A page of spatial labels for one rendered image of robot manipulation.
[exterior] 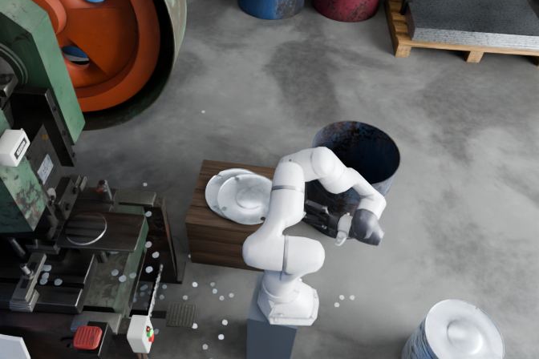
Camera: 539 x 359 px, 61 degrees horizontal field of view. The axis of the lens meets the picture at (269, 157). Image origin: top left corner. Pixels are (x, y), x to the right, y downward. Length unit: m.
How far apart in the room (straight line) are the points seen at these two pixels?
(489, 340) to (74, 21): 1.81
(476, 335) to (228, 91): 2.11
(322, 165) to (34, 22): 0.90
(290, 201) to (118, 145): 1.67
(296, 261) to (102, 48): 0.87
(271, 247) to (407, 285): 1.14
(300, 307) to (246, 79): 2.00
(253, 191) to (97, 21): 1.05
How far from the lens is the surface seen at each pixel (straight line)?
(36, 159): 1.35
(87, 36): 1.50
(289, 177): 1.46
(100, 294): 1.61
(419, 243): 2.57
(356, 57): 3.64
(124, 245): 1.52
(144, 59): 1.44
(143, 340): 1.56
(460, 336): 1.98
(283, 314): 1.70
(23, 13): 1.24
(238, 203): 2.07
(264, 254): 1.41
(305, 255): 1.41
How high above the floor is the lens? 2.04
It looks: 48 degrees down
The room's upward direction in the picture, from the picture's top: 4 degrees clockwise
